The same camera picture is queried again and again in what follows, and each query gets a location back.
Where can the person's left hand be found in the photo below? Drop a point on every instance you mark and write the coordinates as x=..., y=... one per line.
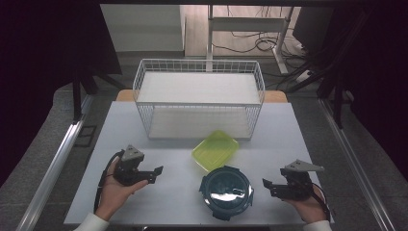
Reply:
x=112, y=195

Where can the round container dark blue lid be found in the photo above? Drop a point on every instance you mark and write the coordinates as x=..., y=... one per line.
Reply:
x=226, y=192

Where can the white power strip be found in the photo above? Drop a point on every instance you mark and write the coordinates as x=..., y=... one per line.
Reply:
x=304, y=76

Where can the green rectangular food container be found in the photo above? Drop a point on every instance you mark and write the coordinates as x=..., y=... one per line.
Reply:
x=215, y=150

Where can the black square floor frame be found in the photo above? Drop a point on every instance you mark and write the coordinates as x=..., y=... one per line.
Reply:
x=86, y=136

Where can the white cabinet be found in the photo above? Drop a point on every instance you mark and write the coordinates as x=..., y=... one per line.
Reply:
x=144, y=27

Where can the black stand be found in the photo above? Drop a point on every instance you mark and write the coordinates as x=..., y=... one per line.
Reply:
x=336, y=96
x=77, y=96

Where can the person's right hand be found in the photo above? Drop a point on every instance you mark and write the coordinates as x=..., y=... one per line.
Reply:
x=308, y=208

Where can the white desk frame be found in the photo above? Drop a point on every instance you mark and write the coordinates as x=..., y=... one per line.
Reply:
x=247, y=24

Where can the aluminium rail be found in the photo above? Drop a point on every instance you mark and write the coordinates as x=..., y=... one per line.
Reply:
x=51, y=173
x=356, y=160

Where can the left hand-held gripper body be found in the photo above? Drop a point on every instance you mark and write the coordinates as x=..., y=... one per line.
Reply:
x=128, y=173

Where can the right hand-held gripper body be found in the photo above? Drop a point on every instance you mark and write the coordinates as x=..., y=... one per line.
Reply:
x=295, y=186

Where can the wooden table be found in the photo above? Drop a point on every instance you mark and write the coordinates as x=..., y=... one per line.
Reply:
x=124, y=95

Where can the dark curtain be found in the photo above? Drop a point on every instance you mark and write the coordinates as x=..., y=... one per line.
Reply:
x=38, y=64
x=385, y=80

